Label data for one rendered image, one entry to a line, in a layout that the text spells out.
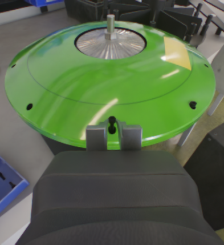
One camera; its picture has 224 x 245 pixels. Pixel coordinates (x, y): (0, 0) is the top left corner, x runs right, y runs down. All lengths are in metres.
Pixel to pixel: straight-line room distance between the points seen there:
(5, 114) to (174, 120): 0.38
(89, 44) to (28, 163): 0.23
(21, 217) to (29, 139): 0.15
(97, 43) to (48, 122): 0.13
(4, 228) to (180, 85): 0.31
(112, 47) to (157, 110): 0.11
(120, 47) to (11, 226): 0.30
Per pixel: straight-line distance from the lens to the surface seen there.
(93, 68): 0.21
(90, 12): 0.80
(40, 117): 0.20
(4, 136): 0.42
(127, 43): 0.26
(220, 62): 0.45
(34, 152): 0.36
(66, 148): 0.34
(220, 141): 0.58
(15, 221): 0.32
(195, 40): 0.63
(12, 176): 0.35
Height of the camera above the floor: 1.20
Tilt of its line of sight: 50 degrees down
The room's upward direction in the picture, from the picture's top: 1 degrees clockwise
